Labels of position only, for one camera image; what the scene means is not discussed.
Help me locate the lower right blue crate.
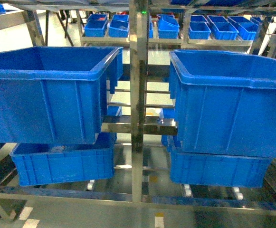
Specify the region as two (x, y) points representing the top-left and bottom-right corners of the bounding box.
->
(161, 135), (272, 188)

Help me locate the upper right large blue crate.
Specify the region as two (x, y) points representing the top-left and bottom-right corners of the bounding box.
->
(169, 50), (276, 158)

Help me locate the large blue crate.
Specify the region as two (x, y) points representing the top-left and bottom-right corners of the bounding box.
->
(169, 50), (276, 158)
(0, 47), (123, 144)

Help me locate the small blue tilted bin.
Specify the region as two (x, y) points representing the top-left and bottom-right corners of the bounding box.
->
(158, 14), (180, 39)

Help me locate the upper left large blue crate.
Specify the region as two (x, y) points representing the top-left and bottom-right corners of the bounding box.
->
(0, 47), (123, 144)

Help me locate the small blue bin far left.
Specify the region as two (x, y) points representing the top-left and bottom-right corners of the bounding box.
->
(84, 14), (108, 37)

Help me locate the lower left blue crate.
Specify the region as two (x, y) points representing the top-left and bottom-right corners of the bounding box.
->
(10, 133), (117, 186)

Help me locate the small blue bin far right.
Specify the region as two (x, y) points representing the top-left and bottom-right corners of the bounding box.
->
(228, 16), (259, 40)

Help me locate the stainless steel rack frame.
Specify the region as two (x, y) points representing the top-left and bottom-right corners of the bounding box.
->
(0, 0), (276, 221)

